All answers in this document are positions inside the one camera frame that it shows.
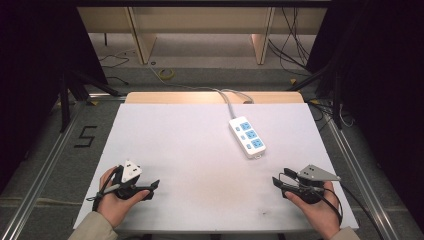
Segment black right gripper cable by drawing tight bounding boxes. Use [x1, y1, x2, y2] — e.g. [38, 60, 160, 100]
[313, 181, 384, 240]

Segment thin black floor cable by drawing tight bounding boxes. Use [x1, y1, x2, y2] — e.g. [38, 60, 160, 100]
[98, 53, 130, 86]

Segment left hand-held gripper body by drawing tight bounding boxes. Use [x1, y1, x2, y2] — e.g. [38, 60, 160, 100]
[112, 160, 144, 201]

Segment white table cover sheet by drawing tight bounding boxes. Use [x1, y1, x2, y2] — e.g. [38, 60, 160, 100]
[73, 102, 360, 234]

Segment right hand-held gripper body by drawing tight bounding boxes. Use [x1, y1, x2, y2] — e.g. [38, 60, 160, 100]
[287, 164, 341, 205]

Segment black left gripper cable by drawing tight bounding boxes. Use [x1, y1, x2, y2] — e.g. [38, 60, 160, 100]
[85, 166, 121, 213]

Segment aluminium floor rail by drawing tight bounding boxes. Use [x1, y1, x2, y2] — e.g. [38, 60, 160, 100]
[0, 99, 91, 240]
[324, 113, 401, 240]

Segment black floor cable bundle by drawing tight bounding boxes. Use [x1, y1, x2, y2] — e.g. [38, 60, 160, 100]
[268, 7, 321, 76]

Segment grey power strip cable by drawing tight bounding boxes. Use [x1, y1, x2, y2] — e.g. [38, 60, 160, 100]
[148, 61, 255, 119]

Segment beige wooden bench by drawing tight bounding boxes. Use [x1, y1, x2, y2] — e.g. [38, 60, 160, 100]
[77, 6, 329, 66]

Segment white power strip blue sockets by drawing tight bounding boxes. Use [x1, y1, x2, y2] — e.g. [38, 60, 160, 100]
[228, 115, 267, 160]

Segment person's right hand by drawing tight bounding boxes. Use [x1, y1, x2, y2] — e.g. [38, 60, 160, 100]
[284, 181, 343, 239]

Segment black curtain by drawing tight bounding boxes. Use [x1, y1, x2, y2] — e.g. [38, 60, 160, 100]
[306, 0, 424, 231]
[0, 0, 108, 194]

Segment yellow tape roll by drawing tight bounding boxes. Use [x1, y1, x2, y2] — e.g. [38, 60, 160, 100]
[158, 68, 175, 81]

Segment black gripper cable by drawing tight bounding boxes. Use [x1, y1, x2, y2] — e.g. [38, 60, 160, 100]
[85, 166, 121, 213]
[313, 181, 384, 240]

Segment person's left hand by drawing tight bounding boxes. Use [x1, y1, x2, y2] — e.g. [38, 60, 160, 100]
[97, 166, 151, 229]

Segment black metal stand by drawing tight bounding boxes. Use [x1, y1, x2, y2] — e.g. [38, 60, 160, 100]
[286, 63, 344, 131]
[58, 69, 121, 134]

